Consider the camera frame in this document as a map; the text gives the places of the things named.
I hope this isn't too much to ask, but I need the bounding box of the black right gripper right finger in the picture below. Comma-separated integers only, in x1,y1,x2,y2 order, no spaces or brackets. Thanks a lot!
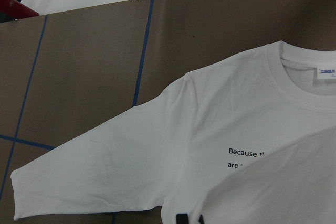
197,215,205,224

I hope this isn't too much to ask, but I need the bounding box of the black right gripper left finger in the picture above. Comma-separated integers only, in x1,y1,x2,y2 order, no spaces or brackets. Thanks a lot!
176,213,189,224

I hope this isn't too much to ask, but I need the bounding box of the white long-sleeve printed shirt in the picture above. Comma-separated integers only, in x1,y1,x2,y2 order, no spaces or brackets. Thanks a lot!
11,41,335,223

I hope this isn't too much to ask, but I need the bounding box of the red cylinder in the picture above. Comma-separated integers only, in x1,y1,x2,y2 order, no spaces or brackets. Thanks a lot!
1,0,39,23

